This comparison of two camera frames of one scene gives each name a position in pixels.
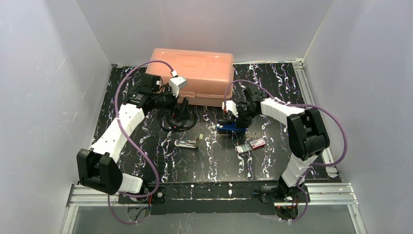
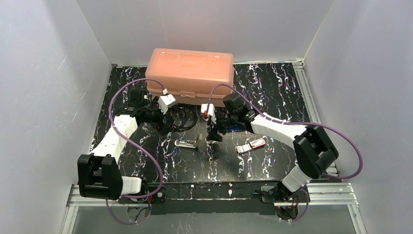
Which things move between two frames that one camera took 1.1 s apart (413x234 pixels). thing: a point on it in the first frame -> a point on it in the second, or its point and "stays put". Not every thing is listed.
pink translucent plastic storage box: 207,73 stays put
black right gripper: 239,119 -> 214,128
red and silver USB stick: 252,145 stays put
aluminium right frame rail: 308,95 stays put
